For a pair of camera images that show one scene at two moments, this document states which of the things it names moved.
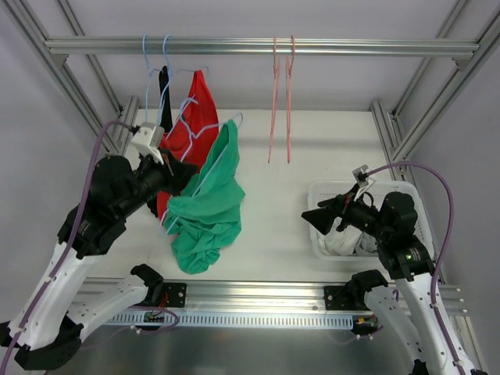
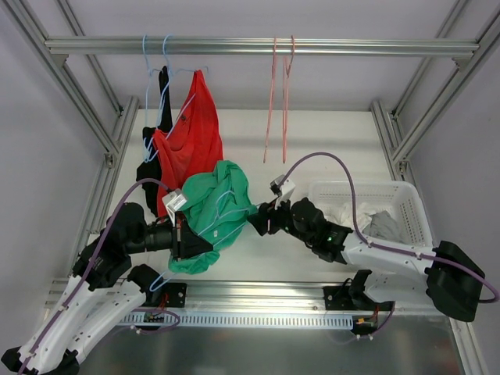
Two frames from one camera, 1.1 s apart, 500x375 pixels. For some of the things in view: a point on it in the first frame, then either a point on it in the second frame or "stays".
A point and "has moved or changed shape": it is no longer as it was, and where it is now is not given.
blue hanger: x=236 y=127 to x=162 y=281
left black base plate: x=175 y=294 stays
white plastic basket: x=320 y=191 stays
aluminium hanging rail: x=263 y=45 stays
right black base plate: x=340 y=298 stays
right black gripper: x=337 y=212 to x=269 y=219
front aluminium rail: x=250 y=297 stays
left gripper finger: x=180 y=176 to x=191 y=243
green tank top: x=205 y=219 has moved or changed shape
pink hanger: x=288 y=91 has moved or changed shape
